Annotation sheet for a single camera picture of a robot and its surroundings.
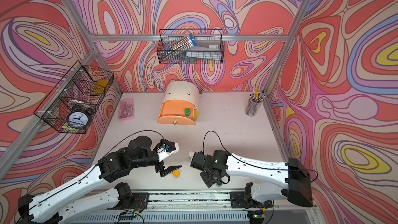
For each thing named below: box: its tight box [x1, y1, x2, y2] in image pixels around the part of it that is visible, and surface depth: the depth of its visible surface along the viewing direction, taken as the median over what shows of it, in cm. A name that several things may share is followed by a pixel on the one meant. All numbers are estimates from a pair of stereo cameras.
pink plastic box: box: [118, 97, 135, 121], surface depth 110 cm
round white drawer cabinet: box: [157, 80, 201, 126], surface depth 88 cm
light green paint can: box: [184, 107, 191, 117], surface depth 86 cm
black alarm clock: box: [67, 104, 93, 129], surface depth 69 cm
